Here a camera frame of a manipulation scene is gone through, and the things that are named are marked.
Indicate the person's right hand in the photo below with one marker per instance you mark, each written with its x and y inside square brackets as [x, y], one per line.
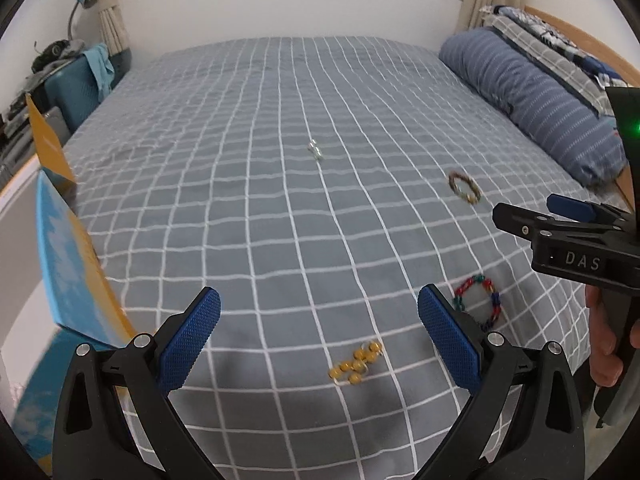
[600, 350]

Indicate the teal cloth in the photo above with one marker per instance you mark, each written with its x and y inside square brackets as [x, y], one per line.
[100, 70]

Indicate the white pearl earrings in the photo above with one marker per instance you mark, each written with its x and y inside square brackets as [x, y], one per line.
[315, 150]

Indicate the blue striped pillow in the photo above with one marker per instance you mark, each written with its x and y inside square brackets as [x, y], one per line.
[525, 95]

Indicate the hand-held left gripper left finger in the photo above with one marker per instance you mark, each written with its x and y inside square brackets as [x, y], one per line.
[192, 335]

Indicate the grey checked bed sheet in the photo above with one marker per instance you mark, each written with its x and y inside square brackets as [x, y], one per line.
[300, 235]

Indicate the grey checked folded quilt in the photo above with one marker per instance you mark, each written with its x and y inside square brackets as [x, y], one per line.
[540, 40]

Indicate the blue and yellow cardboard box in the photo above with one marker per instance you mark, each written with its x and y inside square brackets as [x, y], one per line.
[70, 270]

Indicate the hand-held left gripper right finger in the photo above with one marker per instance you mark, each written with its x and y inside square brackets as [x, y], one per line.
[445, 340]

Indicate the teal chair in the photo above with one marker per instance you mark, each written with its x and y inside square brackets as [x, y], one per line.
[70, 90]

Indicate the wooden headboard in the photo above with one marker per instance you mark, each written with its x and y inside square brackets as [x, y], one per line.
[575, 32]

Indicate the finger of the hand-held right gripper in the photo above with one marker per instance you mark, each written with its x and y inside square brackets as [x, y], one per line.
[515, 220]
[570, 205]

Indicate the white desk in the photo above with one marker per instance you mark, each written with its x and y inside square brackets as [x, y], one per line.
[20, 260]

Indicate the black bag pile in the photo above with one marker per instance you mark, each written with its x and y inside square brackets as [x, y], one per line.
[52, 55]

